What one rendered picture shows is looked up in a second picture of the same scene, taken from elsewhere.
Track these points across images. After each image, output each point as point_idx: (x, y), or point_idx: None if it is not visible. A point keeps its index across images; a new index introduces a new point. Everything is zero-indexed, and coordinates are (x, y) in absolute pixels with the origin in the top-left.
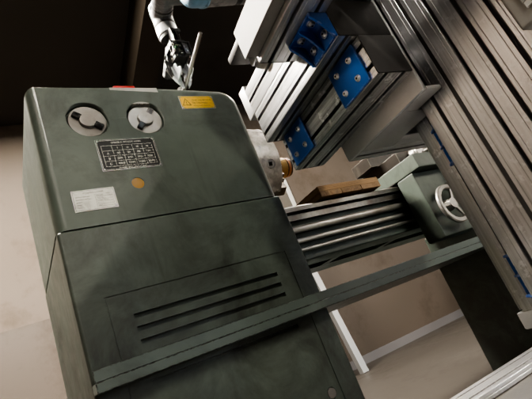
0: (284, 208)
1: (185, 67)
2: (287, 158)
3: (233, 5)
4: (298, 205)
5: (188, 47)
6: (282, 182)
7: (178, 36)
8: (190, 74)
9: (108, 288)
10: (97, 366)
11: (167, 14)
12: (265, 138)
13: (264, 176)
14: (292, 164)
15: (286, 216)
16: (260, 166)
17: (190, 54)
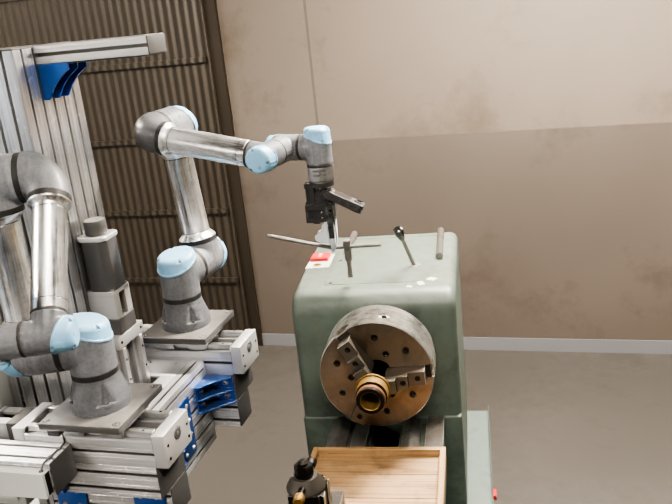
0: (331, 433)
1: (326, 226)
2: (358, 392)
3: (204, 279)
4: (330, 444)
5: (309, 210)
6: (354, 411)
7: (310, 191)
8: (315, 246)
9: None
10: None
11: (303, 160)
12: (252, 376)
13: (302, 394)
14: (356, 403)
15: (306, 436)
16: (301, 384)
17: (311, 219)
